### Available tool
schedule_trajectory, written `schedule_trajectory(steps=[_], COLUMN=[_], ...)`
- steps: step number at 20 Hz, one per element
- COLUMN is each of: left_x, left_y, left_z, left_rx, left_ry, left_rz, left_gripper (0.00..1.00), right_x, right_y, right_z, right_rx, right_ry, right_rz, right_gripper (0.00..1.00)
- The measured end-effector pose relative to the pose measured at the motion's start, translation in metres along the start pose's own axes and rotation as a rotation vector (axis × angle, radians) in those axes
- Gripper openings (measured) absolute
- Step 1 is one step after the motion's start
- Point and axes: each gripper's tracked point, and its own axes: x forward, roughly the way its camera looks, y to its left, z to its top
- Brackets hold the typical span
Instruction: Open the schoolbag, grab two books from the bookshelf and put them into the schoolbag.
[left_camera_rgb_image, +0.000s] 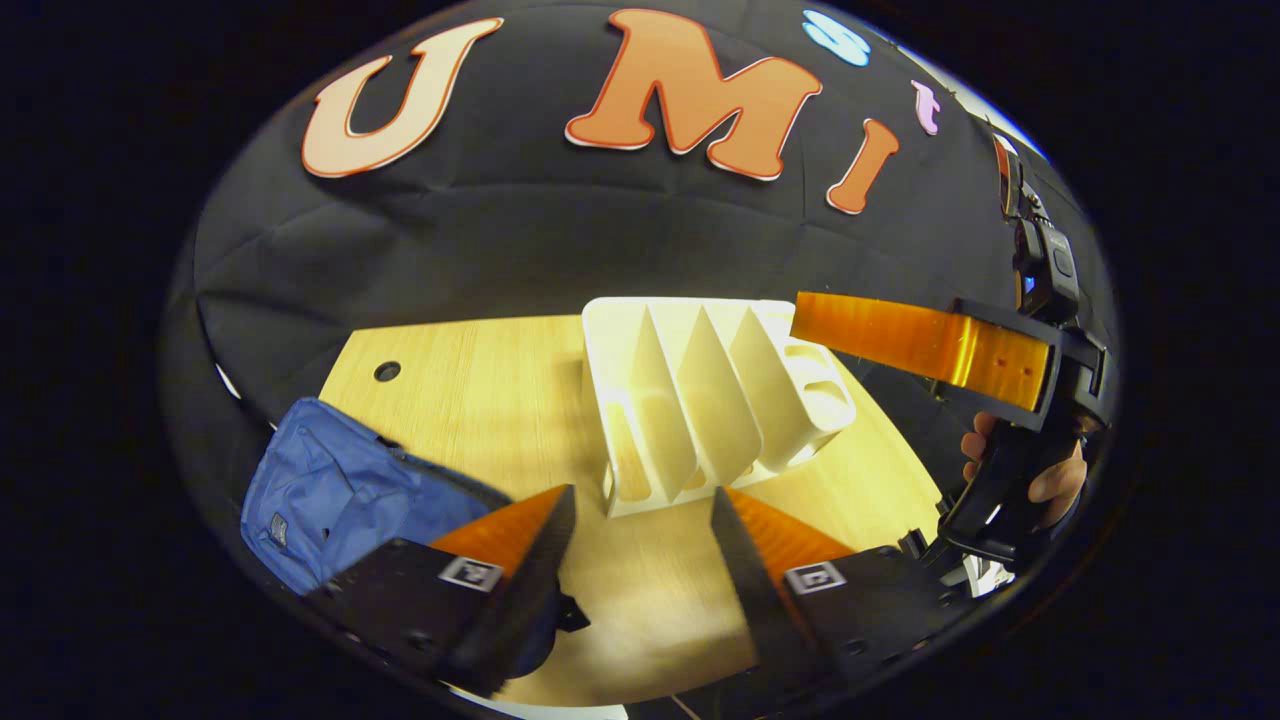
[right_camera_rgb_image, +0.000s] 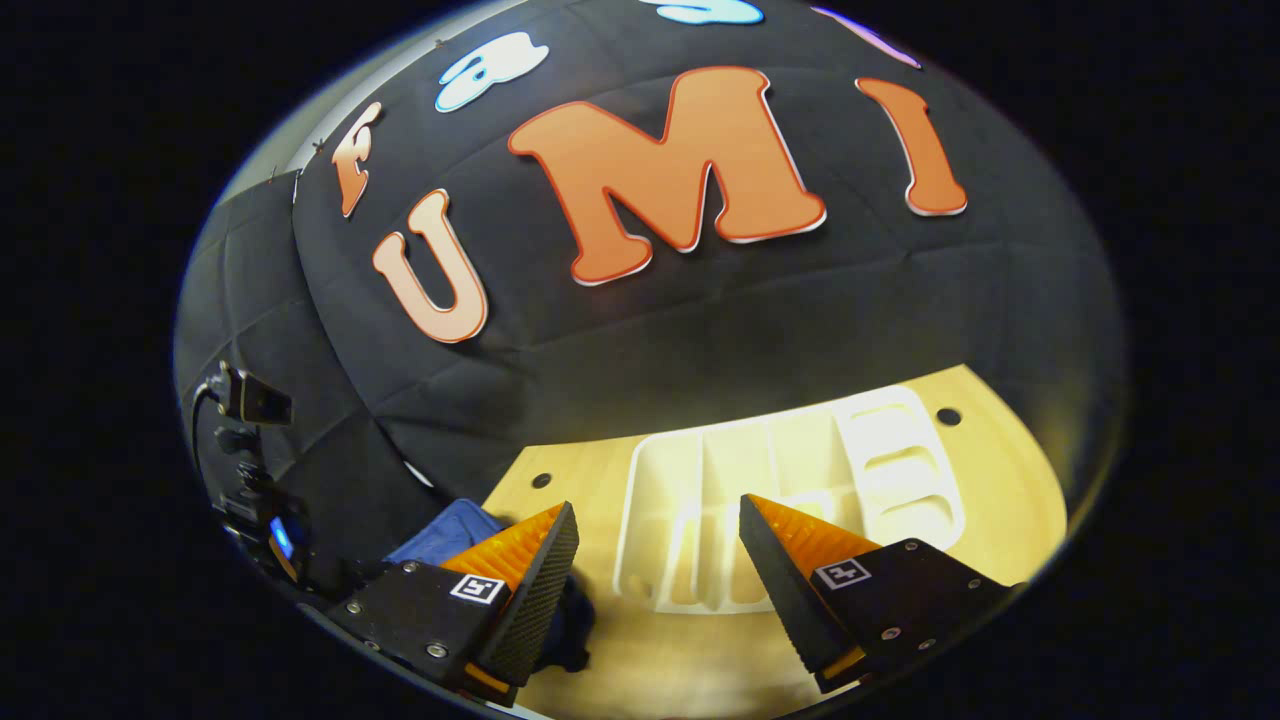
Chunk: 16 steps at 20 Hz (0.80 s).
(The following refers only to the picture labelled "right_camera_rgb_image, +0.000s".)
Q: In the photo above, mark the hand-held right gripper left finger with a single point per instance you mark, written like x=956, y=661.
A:
x=525, y=600

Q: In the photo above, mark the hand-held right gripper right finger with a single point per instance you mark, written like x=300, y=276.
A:
x=785, y=590

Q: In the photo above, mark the blue fabric schoolbag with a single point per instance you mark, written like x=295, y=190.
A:
x=450, y=530

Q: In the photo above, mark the white plastic bookshelf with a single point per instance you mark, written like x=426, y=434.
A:
x=690, y=480

